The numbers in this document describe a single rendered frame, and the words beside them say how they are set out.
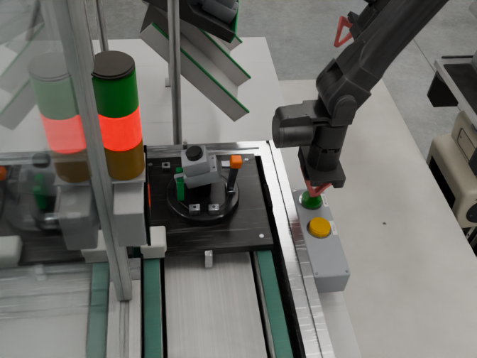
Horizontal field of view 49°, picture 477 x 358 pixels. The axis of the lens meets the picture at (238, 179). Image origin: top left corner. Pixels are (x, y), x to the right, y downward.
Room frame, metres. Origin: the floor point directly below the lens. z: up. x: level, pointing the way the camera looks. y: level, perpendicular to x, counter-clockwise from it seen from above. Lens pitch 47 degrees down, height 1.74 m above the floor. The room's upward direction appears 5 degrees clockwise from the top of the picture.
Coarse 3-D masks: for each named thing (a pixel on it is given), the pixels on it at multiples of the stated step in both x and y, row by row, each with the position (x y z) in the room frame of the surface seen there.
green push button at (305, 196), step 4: (304, 192) 0.70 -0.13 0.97; (308, 192) 0.70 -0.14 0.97; (304, 196) 0.69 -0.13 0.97; (308, 196) 0.69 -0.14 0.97; (320, 196) 0.69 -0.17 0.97; (304, 200) 0.68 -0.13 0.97; (308, 200) 0.68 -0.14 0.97; (312, 200) 0.68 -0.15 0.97; (316, 200) 0.68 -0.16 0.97; (320, 200) 0.68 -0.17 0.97; (304, 204) 0.68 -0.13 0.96; (308, 204) 0.67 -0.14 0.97; (312, 204) 0.67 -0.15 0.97; (316, 204) 0.67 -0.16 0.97
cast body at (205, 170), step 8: (184, 152) 0.67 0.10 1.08; (192, 152) 0.66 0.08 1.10; (200, 152) 0.66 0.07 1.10; (184, 160) 0.65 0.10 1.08; (192, 160) 0.64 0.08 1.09; (200, 160) 0.65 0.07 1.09; (208, 160) 0.66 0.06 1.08; (216, 160) 0.68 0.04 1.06; (184, 168) 0.63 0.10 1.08; (192, 168) 0.64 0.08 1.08; (200, 168) 0.64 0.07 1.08; (208, 168) 0.64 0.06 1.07; (216, 168) 0.65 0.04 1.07; (176, 176) 0.65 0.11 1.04; (184, 176) 0.64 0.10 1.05; (192, 176) 0.64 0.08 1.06; (200, 176) 0.64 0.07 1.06; (208, 176) 0.64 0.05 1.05; (216, 176) 0.65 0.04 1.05; (192, 184) 0.64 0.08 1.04; (200, 184) 0.64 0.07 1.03
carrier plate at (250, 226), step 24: (240, 168) 0.75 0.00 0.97; (240, 192) 0.69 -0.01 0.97; (168, 216) 0.61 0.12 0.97; (240, 216) 0.63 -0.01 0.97; (264, 216) 0.63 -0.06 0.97; (168, 240) 0.56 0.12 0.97; (192, 240) 0.56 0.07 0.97; (216, 240) 0.56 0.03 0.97; (240, 240) 0.57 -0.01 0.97; (264, 240) 0.57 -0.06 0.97
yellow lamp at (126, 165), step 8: (104, 152) 0.43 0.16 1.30; (112, 152) 0.43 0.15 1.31; (120, 152) 0.43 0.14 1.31; (128, 152) 0.43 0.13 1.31; (136, 152) 0.44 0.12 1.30; (112, 160) 0.43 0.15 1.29; (120, 160) 0.43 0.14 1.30; (128, 160) 0.43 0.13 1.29; (136, 160) 0.44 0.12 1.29; (144, 160) 0.46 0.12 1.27; (112, 168) 0.43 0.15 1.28; (120, 168) 0.43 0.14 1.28; (128, 168) 0.43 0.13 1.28; (136, 168) 0.44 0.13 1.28; (112, 176) 0.43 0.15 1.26; (120, 176) 0.43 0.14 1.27; (128, 176) 0.43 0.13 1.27; (136, 176) 0.44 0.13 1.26
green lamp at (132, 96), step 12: (132, 72) 0.45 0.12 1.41; (96, 84) 0.43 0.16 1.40; (108, 84) 0.43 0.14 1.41; (120, 84) 0.43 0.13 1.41; (132, 84) 0.44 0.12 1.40; (96, 96) 0.43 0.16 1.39; (108, 96) 0.43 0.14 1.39; (120, 96) 0.43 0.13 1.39; (132, 96) 0.44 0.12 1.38; (108, 108) 0.43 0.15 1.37; (120, 108) 0.43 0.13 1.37; (132, 108) 0.44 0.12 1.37
